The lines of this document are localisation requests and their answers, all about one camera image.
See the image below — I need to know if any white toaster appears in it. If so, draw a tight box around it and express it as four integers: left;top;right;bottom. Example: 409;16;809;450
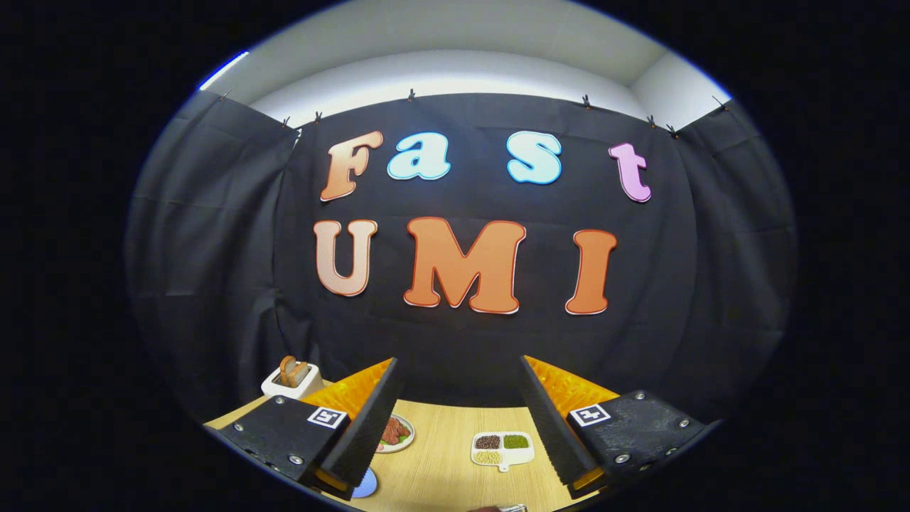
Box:
261;366;324;400

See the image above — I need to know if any cream plate with food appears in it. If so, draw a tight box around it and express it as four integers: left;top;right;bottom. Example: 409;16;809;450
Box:
375;415;416;454

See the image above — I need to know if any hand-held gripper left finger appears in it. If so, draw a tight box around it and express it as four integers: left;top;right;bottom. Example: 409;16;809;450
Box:
206;357;399;498

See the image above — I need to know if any white divided bean dish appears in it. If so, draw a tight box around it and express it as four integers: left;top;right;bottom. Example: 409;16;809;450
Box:
471;431;535;473

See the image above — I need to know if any row of black cloth clips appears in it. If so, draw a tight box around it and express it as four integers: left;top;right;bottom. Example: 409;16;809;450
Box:
219;87;729;137

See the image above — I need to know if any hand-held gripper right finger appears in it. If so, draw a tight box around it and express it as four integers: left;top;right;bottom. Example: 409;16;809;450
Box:
519;354;719;498

